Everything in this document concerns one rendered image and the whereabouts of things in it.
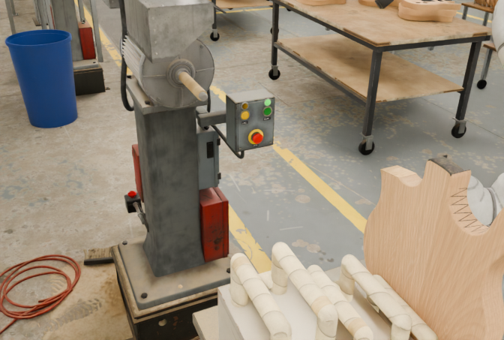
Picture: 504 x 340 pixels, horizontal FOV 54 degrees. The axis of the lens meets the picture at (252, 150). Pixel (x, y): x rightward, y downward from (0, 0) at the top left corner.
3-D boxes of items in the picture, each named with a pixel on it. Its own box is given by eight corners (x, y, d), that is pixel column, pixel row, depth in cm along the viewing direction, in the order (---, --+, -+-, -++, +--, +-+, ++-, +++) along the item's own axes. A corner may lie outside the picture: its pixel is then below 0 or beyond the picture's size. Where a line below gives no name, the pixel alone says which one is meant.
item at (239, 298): (228, 297, 93) (227, 258, 89) (244, 293, 95) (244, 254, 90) (235, 309, 91) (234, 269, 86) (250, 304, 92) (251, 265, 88)
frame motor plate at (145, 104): (121, 82, 200) (121, 73, 198) (178, 75, 209) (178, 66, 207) (142, 115, 171) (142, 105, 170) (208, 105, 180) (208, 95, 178)
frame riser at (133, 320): (105, 287, 250) (99, 248, 238) (218, 255, 273) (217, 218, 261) (127, 365, 209) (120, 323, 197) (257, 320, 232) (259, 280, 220)
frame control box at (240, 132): (201, 142, 204) (199, 83, 192) (248, 133, 212) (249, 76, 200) (223, 170, 184) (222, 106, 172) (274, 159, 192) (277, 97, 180)
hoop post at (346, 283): (334, 294, 106) (338, 260, 101) (346, 290, 107) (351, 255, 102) (343, 304, 103) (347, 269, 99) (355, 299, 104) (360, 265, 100)
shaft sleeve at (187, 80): (184, 83, 161) (176, 77, 159) (190, 75, 160) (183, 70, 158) (202, 102, 146) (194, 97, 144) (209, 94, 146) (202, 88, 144)
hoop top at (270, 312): (228, 265, 90) (228, 251, 88) (244, 261, 91) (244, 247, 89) (275, 348, 74) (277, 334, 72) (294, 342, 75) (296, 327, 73)
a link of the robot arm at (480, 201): (418, 217, 177) (428, 163, 167) (469, 220, 176) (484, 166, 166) (427, 245, 163) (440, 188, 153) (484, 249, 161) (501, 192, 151)
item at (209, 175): (187, 175, 220) (180, 55, 195) (209, 170, 224) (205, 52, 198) (198, 191, 208) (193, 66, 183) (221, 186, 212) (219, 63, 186)
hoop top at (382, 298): (337, 265, 102) (339, 253, 100) (350, 261, 103) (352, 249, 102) (400, 337, 86) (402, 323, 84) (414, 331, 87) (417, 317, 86)
